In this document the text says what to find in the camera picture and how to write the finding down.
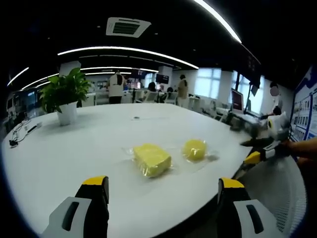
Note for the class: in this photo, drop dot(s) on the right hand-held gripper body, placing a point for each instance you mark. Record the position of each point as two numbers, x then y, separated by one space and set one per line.
277 125

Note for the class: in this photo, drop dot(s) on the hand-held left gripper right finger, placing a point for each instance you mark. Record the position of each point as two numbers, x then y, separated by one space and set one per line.
237 215

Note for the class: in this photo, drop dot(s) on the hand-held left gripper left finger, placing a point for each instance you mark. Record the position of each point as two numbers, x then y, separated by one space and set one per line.
81 213

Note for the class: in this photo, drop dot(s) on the round yellow silicone block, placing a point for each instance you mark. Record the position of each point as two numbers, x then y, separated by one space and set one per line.
194 149

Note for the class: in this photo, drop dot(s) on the rectangular yellow silicone block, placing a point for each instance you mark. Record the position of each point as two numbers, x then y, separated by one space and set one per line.
152 158

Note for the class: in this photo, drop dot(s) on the white mesh office chair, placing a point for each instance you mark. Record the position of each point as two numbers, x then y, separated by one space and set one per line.
275 188

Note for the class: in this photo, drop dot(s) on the computer monitor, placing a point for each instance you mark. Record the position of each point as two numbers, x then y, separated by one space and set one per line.
237 100

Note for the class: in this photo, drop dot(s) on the long ceiling light strip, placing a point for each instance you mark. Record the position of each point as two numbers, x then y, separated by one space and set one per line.
219 18
128 53

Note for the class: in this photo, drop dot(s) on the green potted plant white pot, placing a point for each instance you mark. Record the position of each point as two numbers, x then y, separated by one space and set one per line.
65 91

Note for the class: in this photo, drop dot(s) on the ceiling air conditioner vent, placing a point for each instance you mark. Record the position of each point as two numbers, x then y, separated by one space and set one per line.
127 26

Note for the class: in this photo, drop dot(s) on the blue wall poster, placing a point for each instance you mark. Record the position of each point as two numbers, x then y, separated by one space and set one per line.
305 111

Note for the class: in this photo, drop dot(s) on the wall screen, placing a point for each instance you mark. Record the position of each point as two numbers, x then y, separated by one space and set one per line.
162 78

